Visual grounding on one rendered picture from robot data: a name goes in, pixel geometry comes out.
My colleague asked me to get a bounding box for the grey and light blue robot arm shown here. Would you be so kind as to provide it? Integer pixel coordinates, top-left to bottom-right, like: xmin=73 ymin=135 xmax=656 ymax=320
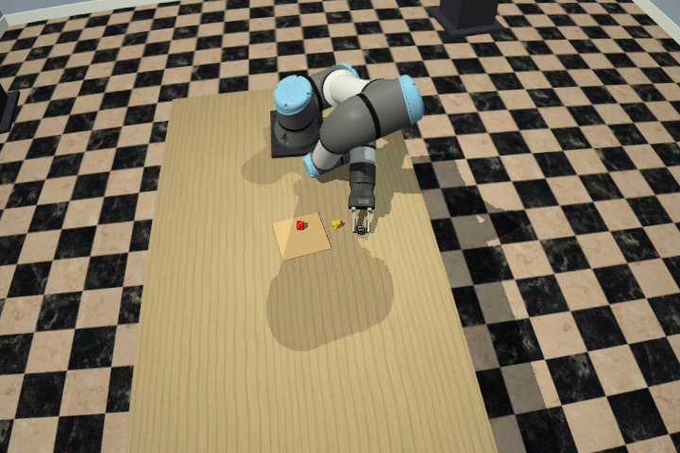
xmin=274 ymin=63 xmax=424 ymax=178

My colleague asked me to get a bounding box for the tan flat mat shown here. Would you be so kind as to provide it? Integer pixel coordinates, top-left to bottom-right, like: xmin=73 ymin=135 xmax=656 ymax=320
xmin=273 ymin=212 xmax=332 ymax=261

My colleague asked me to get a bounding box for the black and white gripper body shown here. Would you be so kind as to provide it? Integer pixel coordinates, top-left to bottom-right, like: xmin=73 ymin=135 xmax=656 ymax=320
xmin=348 ymin=146 xmax=376 ymax=210

